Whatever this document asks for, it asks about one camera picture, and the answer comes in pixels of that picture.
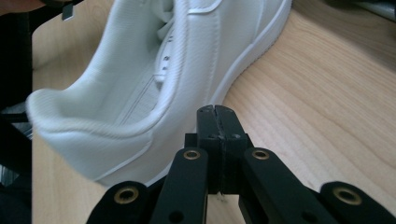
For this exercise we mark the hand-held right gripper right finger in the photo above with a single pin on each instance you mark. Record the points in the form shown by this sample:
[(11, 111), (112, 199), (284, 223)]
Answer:
[(232, 149)]

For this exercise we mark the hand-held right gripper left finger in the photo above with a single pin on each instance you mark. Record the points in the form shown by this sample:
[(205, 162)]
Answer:
[(213, 149)]

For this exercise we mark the white sneaker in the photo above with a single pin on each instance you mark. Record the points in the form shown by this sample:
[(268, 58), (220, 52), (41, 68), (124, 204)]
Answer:
[(124, 77)]

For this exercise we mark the grey tape piece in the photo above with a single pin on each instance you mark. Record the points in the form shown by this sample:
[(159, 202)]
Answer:
[(67, 11)]

